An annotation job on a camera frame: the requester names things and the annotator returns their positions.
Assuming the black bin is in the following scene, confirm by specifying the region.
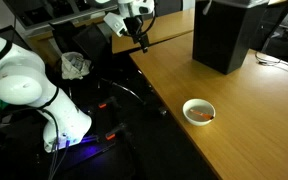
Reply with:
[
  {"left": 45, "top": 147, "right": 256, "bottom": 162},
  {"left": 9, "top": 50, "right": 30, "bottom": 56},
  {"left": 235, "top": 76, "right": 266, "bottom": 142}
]
[{"left": 192, "top": 0, "right": 267, "bottom": 74}]

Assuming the white bowl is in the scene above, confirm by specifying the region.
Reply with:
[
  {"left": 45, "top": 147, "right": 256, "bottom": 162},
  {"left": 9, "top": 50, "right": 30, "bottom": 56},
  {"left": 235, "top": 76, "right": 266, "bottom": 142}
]
[{"left": 182, "top": 99, "right": 216, "bottom": 126}]

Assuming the black clamp with orange tips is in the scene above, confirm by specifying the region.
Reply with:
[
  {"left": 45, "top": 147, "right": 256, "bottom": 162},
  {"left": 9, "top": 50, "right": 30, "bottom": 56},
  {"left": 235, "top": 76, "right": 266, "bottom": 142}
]
[{"left": 97, "top": 96, "right": 127, "bottom": 141}]

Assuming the orange marker pen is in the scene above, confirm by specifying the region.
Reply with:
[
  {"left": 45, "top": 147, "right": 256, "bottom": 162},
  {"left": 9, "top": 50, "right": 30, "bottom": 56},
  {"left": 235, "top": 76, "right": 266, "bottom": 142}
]
[{"left": 190, "top": 109, "right": 214, "bottom": 120}]

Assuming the black cable on table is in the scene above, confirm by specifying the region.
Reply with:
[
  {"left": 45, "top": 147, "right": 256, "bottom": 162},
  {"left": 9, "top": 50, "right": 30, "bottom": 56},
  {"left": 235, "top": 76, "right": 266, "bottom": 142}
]
[{"left": 254, "top": 50, "right": 288, "bottom": 92}]

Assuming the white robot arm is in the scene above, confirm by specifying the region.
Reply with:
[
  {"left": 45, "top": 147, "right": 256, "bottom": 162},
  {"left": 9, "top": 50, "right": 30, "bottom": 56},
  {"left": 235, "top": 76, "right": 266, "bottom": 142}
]
[{"left": 0, "top": 0, "right": 155, "bottom": 153}]

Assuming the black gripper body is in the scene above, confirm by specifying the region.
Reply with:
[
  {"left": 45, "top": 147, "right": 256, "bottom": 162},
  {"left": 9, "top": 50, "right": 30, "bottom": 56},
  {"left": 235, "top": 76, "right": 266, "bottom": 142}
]
[{"left": 124, "top": 16, "right": 149, "bottom": 44}]

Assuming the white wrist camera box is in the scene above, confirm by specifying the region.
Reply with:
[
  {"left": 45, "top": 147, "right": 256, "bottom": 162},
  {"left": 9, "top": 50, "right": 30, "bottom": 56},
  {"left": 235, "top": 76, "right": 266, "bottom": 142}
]
[{"left": 104, "top": 13, "right": 127, "bottom": 37}]

